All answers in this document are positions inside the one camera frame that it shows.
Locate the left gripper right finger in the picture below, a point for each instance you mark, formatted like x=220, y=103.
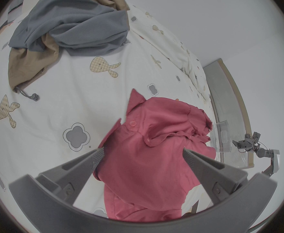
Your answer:
x=217, y=178

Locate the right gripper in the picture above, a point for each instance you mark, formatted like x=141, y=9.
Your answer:
x=247, y=144

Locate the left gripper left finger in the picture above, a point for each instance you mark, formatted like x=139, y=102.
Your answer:
x=66, y=178

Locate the red shirt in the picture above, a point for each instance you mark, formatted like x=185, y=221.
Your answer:
x=156, y=159

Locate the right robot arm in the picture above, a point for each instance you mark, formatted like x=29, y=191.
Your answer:
x=275, y=160

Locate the clear plastic box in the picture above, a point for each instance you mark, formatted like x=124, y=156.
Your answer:
x=223, y=139

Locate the bed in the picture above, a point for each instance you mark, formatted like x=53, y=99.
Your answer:
x=59, y=105

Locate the brown garment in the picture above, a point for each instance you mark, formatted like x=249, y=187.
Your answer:
x=28, y=64

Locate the white printed quilt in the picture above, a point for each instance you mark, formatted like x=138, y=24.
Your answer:
x=161, y=40

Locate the grey garment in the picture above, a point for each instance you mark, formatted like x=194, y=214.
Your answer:
x=71, y=20

